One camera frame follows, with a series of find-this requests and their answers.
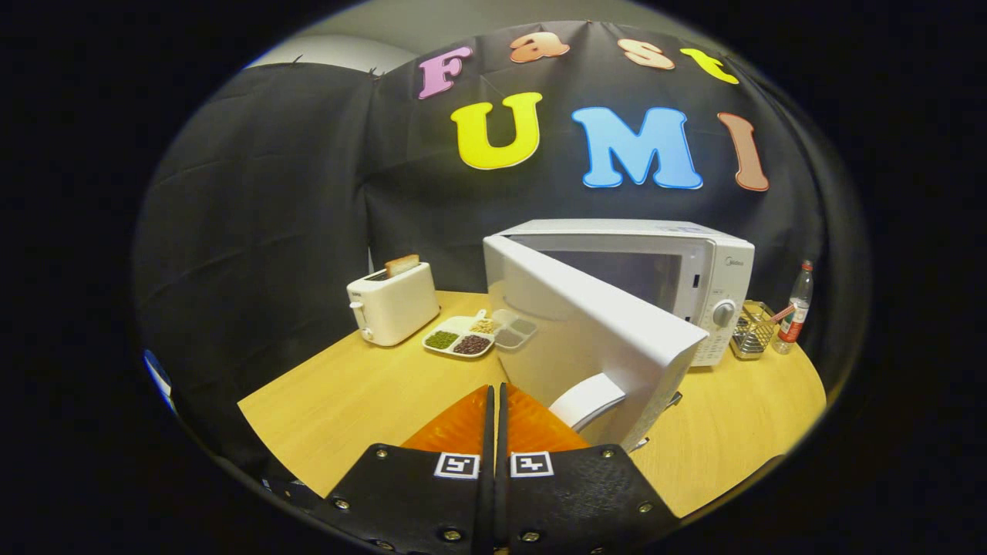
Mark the toast slice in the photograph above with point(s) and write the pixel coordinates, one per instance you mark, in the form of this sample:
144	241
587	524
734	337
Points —
402	265

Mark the clear plastic bottle red label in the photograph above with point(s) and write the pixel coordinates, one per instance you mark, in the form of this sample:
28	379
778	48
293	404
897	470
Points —
793	324

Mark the white microwave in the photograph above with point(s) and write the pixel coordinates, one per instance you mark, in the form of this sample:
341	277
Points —
601	324

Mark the red checked straw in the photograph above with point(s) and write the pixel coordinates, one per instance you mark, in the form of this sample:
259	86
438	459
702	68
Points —
781	314

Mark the divided dish of beans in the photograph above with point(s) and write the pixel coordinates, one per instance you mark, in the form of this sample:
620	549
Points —
442	340

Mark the white toaster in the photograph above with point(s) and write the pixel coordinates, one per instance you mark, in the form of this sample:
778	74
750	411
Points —
397	308

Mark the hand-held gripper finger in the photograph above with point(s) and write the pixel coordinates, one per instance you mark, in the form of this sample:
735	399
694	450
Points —
486	501
503	501

